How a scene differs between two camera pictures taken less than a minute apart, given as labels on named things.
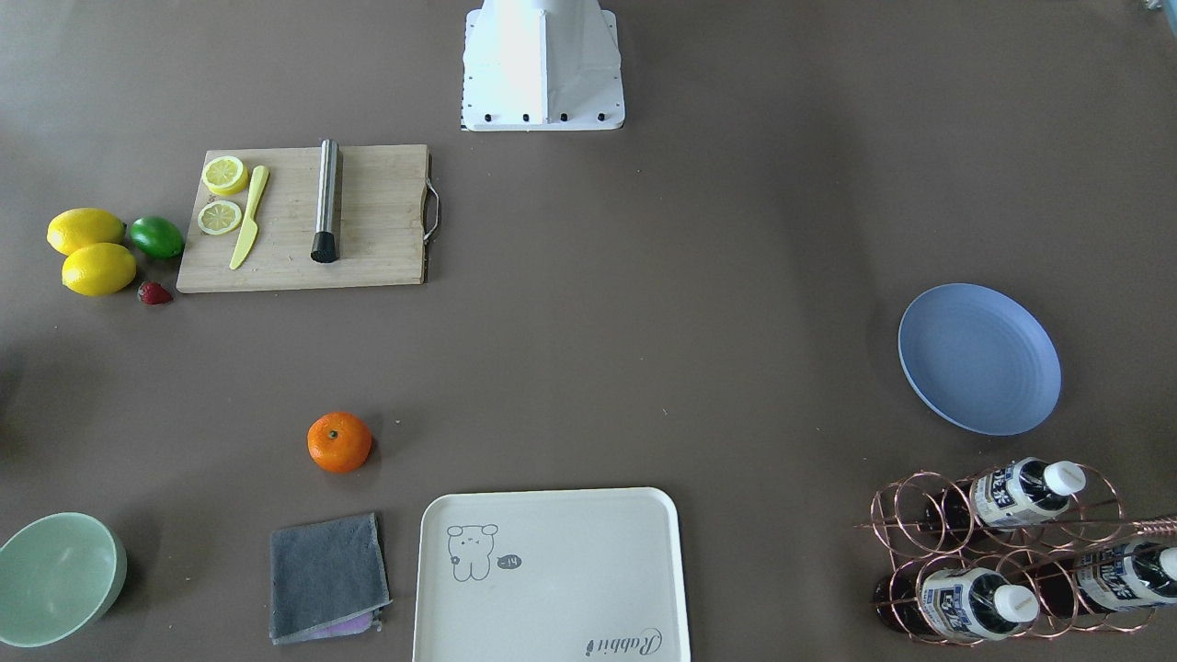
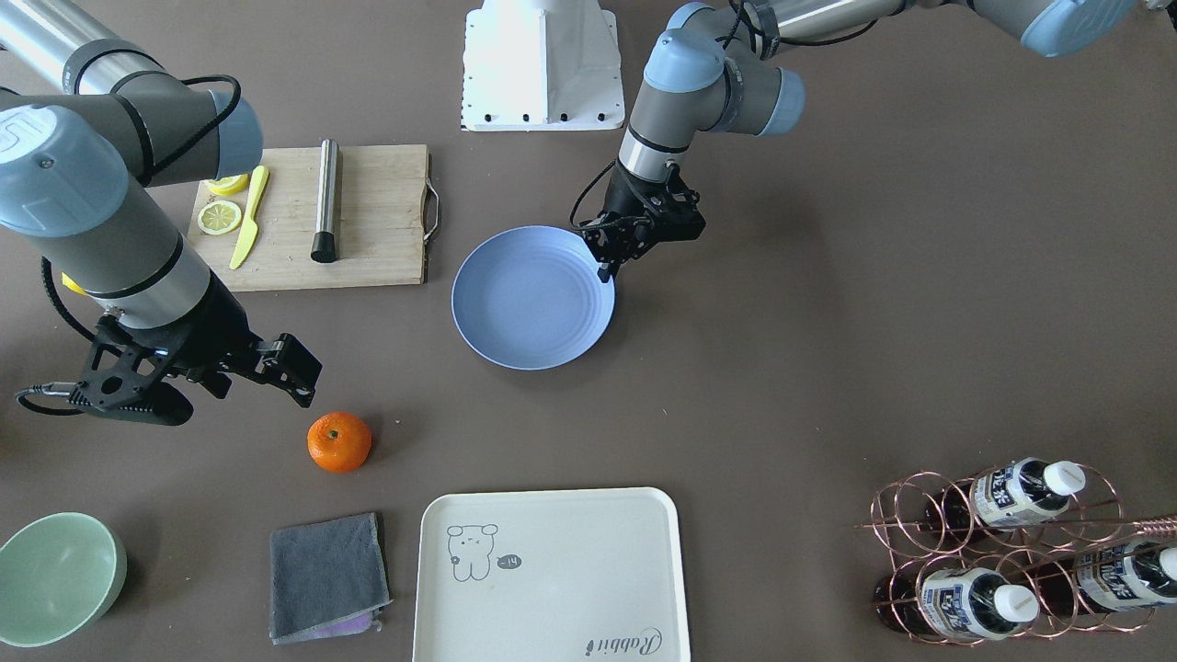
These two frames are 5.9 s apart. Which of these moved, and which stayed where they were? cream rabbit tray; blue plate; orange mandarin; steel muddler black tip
Moved: blue plate
Stayed: steel muddler black tip; orange mandarin; cream rabbit tray
